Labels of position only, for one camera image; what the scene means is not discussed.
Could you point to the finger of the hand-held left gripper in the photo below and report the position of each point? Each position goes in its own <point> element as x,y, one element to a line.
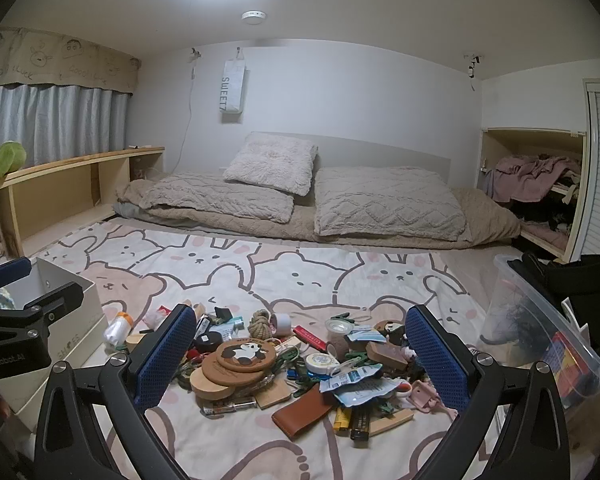
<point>10,270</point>
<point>45,301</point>

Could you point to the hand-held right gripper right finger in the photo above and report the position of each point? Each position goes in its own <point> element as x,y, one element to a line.
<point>437,360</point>

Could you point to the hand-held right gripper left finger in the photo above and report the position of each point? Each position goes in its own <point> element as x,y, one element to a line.
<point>165,355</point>

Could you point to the white shoe box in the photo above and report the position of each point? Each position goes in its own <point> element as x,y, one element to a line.
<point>75,330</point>

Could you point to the printed white tube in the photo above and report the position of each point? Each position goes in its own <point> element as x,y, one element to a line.
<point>230,405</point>

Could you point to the stack of tan paper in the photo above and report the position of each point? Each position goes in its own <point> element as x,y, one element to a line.
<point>134,342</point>

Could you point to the pink plastic item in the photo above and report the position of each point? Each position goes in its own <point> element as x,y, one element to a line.
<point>424,395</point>

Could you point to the crumpled white plastic bag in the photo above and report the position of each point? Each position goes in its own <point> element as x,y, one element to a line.
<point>157,316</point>

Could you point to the black round jar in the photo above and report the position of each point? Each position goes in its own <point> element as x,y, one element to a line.
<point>207,339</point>

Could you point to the round cork coaster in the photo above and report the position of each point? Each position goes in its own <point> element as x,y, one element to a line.
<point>215,370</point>

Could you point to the brown wooden block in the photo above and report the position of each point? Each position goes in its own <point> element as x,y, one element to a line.
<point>385,355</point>

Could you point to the plastic bag roll orange cap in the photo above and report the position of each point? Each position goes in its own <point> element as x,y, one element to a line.
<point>117,331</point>

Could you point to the panda figurine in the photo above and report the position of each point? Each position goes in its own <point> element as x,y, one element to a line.
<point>391,330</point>

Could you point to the wooden wedge piece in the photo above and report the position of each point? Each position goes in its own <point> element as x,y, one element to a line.
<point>197,308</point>

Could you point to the round wooden lid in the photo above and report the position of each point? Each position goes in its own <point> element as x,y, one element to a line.
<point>212,389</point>

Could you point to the teal white packet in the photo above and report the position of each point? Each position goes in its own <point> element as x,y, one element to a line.
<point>230,327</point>

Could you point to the flat wooden piece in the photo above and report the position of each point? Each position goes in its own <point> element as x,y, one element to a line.
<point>392,419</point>

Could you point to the panda cork coaster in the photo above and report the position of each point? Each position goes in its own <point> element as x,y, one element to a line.
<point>240,352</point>

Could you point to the blue white packet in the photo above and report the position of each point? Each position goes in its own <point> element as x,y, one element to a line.
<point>352,376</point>
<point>367,394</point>
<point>362,332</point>

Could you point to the clear plastic storage bin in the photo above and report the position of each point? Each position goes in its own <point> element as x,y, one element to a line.
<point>540,340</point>

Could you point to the green plastic clip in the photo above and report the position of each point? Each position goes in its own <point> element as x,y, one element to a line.
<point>342,316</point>

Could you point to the small clear cup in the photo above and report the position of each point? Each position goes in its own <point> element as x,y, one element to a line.
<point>337,326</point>

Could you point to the green plush toy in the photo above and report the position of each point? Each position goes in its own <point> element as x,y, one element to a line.
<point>7,157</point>

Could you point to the wooden tag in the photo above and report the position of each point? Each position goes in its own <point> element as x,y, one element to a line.
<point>275,394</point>

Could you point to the white round tape measure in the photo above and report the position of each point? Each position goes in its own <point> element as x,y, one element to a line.
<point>320,362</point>

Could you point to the beige tape roll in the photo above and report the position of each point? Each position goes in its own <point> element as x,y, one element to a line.
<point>282,324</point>

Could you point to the red rectangular case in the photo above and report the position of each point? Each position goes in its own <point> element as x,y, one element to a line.
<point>310,338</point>

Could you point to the wooden shelf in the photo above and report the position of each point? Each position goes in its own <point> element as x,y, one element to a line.
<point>80,160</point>

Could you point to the brown leather pouch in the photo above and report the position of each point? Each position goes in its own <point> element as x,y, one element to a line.
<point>300,412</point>

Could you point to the printed blanket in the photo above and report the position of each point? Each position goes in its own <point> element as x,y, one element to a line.
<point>290,270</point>

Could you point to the grey curtain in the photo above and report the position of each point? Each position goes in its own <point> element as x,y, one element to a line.
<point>55,125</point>

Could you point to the beige duvet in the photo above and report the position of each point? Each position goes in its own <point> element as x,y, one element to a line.
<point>490,215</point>

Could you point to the long quilted beige pillow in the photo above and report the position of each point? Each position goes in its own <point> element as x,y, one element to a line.
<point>220,197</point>

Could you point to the black bag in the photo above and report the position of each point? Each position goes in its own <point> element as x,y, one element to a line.
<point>587,280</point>

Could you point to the pink clothes pile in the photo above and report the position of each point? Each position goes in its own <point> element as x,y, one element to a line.
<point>530,170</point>

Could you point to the printed curtain valance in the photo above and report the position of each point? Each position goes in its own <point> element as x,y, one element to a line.
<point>55,62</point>

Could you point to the fluffy beige pillow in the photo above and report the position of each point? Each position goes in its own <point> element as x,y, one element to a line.
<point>272,162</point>

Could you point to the wooden closet niche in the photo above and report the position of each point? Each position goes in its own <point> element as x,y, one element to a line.
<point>530,140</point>

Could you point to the white paper bag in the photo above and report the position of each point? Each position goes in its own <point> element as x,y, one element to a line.
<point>232,90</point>

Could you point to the smoke detector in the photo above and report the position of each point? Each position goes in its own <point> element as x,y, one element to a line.
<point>253,16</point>

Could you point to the wall hook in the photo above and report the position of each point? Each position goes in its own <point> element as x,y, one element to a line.
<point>472,66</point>

